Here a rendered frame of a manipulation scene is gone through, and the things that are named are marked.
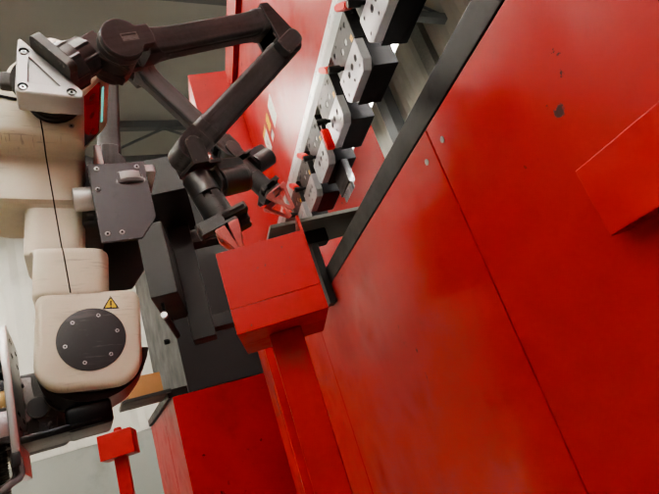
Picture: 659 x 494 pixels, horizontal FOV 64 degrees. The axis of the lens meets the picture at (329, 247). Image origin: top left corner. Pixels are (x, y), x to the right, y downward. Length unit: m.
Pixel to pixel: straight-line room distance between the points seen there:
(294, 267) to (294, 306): 0.07
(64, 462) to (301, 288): 7.37
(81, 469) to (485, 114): 7.76
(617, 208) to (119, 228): 0.78
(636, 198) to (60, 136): 0.92
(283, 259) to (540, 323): 0.45
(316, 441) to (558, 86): 0.65
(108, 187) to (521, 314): 0.73
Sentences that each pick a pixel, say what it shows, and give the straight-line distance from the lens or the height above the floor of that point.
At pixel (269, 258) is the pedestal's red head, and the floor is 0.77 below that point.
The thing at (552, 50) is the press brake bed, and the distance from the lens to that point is 0.59.
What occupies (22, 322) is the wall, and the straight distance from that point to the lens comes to 8.56.
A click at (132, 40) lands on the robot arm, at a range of 1.09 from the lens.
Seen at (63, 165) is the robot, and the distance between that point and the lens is 1.12.
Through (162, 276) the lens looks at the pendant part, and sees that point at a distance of 2.47.
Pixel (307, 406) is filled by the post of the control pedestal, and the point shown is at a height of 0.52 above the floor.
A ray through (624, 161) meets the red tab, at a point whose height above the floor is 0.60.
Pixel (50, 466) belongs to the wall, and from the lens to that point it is 8.16.
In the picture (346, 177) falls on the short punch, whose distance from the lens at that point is 1.53.
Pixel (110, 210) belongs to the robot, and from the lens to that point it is 1.02.
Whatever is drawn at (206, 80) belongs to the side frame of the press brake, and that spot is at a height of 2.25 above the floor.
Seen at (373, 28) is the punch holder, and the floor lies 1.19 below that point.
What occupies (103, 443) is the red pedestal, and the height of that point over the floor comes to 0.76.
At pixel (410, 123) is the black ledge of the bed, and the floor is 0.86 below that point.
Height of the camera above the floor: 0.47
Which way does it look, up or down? 18 degrees up
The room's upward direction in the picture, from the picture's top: 19 degrees counter-clockwise
